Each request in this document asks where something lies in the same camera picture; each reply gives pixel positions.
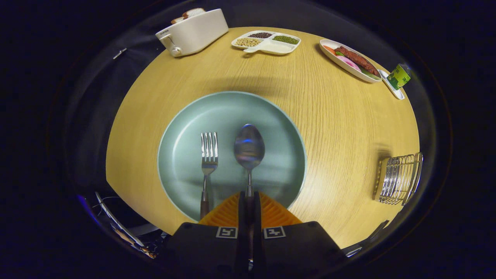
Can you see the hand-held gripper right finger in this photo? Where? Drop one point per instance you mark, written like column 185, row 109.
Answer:
column 257, row 224

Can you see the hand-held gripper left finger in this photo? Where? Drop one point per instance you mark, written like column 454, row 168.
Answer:
column 241, row 217

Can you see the teal round plate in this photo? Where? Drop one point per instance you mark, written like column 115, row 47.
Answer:
column 232, row 108

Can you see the white divided dish with beans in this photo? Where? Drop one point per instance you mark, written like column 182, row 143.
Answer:
column 277, row 47

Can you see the white oval food plate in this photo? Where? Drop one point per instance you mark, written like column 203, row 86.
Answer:
column 350, row 73

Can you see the green lettuce leaf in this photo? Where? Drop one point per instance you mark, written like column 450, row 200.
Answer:
column 371, row 75

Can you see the orange carrot slice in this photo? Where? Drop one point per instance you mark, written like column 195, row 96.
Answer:
column 329, row 49

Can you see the white coaster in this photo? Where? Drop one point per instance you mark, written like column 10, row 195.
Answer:
column 395, row 93

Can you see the white toaster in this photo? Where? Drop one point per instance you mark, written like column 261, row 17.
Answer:
column 197, row 31

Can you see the brown meat piece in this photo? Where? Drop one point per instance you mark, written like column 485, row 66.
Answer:
column 358, row 60

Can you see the silver metal clip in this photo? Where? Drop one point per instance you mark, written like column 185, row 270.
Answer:
column 119, row 53

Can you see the green drink bottle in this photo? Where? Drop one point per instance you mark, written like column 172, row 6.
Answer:
column 399, row 76

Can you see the small bread slice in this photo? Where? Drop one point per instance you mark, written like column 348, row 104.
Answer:
column 177, row 19

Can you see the black backdrop cloth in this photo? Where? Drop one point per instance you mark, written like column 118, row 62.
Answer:
column 128, row 42

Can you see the large bread slice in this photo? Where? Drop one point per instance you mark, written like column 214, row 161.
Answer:
column 193, row 12

